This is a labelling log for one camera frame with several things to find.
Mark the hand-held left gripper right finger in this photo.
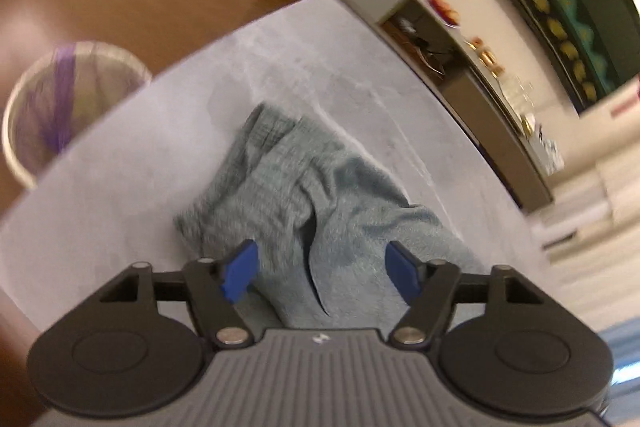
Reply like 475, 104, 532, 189
385, 241, 546, 350

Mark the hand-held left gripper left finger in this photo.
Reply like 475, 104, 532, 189
100, 239, 258, 350

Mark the long low media cabinet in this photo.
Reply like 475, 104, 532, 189
287, 0, 556, 210

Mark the grey storage box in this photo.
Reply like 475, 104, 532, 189
530, 124, 563, 175

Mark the set of clear glasses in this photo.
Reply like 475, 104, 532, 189
500, 74, 536, 112

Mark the woven laundry basket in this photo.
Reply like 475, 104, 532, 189
2, 41, 153, 190

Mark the light blue cloth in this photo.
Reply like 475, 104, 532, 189
597, 327, 640, 388

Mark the red plate of fruit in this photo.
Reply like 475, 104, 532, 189
427, 0, 461, 28

